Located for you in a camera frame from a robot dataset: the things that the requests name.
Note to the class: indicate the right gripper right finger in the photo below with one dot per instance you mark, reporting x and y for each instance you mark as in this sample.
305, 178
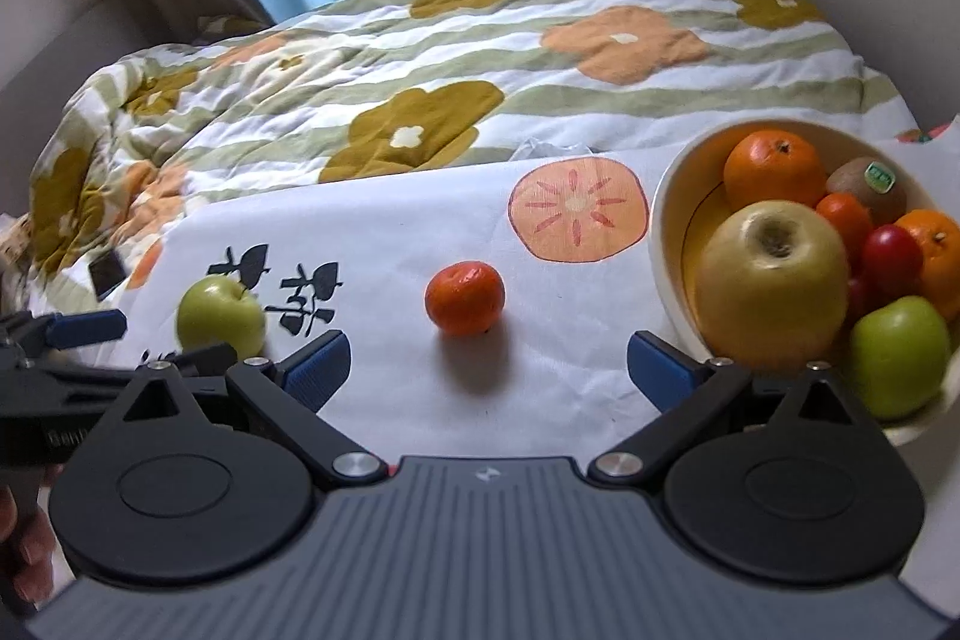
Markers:
688, 395

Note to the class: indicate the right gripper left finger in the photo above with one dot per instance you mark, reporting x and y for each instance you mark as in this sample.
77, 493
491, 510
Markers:
284, 399

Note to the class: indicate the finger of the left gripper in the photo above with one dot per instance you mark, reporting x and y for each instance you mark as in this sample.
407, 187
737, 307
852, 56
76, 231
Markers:
80, 330
206, 361

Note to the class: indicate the green apple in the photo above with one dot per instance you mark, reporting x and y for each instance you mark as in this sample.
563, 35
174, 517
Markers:
898, 357
219, 309

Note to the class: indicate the large yellow apple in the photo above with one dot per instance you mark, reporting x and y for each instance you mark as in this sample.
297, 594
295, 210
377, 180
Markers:
770, 289

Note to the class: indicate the small orange tangerine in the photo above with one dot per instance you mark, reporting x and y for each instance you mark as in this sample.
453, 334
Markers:
465, 299

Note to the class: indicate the large orange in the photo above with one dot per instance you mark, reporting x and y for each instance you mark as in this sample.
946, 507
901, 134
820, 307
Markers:
938, 236

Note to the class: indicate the small red tomato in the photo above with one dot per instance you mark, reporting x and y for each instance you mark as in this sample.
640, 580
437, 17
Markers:
859, 300

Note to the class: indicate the person's left hand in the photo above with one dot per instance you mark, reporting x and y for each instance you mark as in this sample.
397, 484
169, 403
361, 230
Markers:
29, 573

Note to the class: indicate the black phone on bed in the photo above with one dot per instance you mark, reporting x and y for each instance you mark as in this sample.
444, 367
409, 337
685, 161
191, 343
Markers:
107, 271

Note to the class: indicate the cream fruit bowl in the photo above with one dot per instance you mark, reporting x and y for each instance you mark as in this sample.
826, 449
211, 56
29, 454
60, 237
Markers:
690, 204

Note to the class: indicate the white fruit print cloth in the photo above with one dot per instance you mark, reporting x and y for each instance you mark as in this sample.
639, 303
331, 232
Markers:
575, 399

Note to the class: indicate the orange in bowl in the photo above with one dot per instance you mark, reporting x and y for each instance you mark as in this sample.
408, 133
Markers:
773, 165

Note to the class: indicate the brown kiwi with sticker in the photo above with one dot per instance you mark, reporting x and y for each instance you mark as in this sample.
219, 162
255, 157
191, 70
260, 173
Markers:
874, 184

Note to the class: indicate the grey headboard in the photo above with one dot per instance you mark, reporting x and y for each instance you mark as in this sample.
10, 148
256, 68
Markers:
34, 98

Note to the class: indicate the floral striped duvet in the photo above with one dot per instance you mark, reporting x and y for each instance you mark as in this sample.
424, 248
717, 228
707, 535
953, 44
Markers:
372, 87

